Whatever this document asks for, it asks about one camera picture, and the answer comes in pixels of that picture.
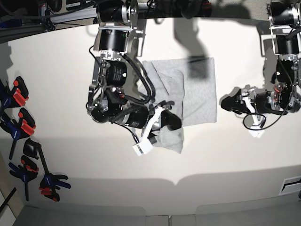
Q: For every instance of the black flat bar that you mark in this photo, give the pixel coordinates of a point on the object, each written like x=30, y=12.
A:
x=5, y=203

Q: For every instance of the image left wrist camera box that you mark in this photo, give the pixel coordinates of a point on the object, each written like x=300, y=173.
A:
x=142, y=148

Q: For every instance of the long black bar clamp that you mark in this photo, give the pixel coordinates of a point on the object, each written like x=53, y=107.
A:
x=50, y=183

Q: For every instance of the blue red bar clamp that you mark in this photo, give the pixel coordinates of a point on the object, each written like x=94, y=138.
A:
x=23, y=128
x=14, y=98

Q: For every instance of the image right gripper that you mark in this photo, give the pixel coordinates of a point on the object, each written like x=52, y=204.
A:
x=255, y=105

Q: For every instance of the top blue red bar clamp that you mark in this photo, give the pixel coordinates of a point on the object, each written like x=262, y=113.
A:
x=14, y=98

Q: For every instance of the image left gripper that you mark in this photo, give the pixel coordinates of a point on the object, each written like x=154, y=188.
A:
x=137, y=116

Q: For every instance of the white label with black mark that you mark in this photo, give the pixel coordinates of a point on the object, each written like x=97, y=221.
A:
x=290, y=186

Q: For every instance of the black robot arm image left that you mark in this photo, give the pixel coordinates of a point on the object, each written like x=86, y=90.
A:
x=107, y=101

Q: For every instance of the image right wrist camera box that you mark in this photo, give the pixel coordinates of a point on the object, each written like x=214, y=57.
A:
x=256, y=132

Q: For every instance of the image wrist camera box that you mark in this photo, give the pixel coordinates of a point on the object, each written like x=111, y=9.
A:
x=142, y=148
x=256, y=132

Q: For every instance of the lower left blue bar clamp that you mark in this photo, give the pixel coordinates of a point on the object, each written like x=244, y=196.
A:
x=27, y=172

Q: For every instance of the grey T-shirt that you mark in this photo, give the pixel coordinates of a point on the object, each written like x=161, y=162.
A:
x=189, y=84

